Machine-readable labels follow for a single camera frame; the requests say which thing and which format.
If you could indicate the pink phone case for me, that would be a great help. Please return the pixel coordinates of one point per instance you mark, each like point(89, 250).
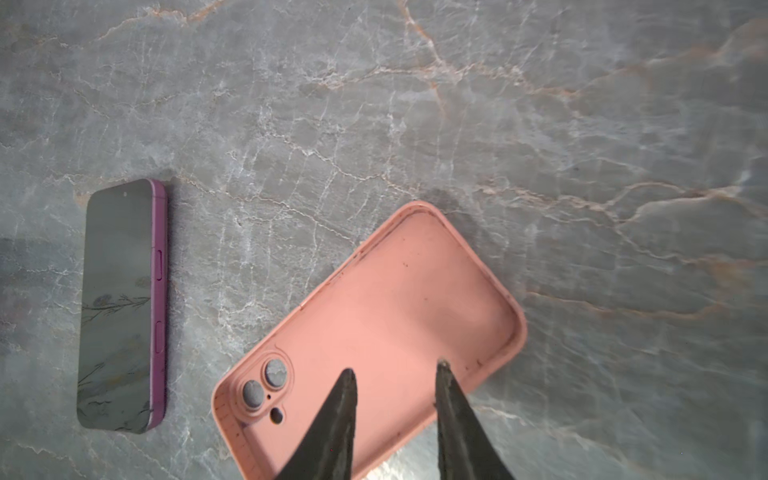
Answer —
point(412, 294)

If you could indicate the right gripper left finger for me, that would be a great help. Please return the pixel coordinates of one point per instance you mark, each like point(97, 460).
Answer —
point(326, 451)

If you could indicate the black phone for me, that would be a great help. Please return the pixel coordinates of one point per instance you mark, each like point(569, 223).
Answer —
point(122, 360)

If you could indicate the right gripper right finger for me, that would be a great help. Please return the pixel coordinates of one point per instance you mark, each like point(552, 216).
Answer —
point(464, 449)

